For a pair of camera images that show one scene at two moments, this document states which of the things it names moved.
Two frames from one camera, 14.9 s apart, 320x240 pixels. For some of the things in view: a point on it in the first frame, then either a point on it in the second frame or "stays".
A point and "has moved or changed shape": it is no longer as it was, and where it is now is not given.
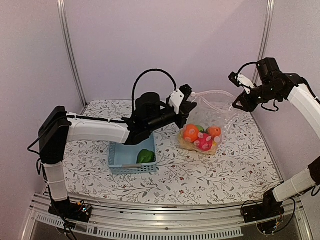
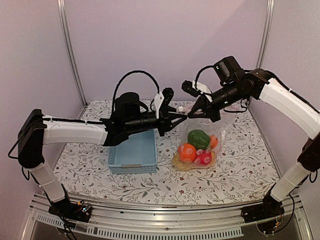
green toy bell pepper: [146, 156] to [199, 138]
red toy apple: [204, 141] to [202, 157]
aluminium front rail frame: [187, 221] stays
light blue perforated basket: [122, 158] stays
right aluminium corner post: [266, 29] stays
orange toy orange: [214, 131] to [213, 141]
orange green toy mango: [191, 132] to [187, 152]
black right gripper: [248, 104] to [209, 112]
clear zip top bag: [211, 115] has moved or changed shape
